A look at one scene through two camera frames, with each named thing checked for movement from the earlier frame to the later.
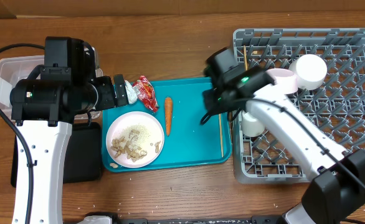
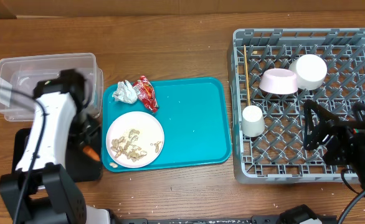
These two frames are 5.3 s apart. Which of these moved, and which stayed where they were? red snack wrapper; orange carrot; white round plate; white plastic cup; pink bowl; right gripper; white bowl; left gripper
Moved: right gripper; left gripper; orange carrot
Stayed: white bowl; red snack wrapper; white round plate; pink bowl; white plastic cup
